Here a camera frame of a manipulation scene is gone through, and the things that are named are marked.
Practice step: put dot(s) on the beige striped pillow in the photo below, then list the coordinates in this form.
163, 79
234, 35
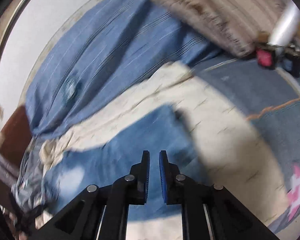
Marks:
215, 12

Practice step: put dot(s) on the blue plaid cover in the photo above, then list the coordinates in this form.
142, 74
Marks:
102, 55

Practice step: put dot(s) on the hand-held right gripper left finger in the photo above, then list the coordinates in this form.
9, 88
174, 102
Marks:
146, 180

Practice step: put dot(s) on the blue denim pants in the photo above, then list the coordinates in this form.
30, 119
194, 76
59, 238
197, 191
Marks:
110, 160

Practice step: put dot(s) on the blue and black device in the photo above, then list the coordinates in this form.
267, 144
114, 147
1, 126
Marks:
290, 65

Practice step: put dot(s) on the brown armchair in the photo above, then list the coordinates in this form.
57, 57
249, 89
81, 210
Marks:
15, 132

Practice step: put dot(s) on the grey patterned quilt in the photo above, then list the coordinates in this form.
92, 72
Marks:
27, 177

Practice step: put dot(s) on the grey printed bedsheet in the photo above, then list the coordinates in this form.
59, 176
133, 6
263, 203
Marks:
270, 95

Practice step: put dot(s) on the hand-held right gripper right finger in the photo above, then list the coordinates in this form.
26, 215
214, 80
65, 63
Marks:
163, 180

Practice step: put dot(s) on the pink and black device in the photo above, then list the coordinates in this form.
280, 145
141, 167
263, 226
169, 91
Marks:
265, 57

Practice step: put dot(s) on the cream leaf-print blanket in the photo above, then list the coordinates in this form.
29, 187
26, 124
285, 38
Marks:
227, 130

